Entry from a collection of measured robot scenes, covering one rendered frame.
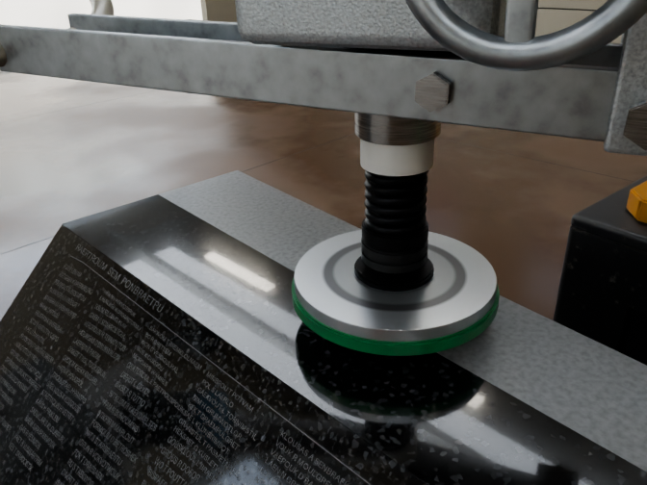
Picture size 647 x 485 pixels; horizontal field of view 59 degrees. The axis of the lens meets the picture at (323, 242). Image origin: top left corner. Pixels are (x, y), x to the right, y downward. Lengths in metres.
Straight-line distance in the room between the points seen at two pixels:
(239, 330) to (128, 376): 0.16
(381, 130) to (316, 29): 0.12
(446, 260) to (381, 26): 0.30
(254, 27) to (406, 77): 0.12
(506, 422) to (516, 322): 0.15
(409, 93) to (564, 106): 0.12
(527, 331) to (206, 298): 0.36
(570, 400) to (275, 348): 0.28
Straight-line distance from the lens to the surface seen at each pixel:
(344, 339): 0.54
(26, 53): 0.73
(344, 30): 0.43
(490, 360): 0.59
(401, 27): 0.42
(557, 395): 0.57
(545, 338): 0.64
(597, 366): 0.62
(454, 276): 0.61
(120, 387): 0.72
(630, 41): 0.42
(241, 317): 0.65
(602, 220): 1.08
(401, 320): 0.54
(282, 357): 0.59
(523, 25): 0.35
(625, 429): 0.56
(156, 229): 0.89
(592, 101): 0.45
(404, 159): 0.52
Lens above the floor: 1.17
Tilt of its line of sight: 27 degrees down
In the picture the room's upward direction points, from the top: 2 degrees counter-clockwise
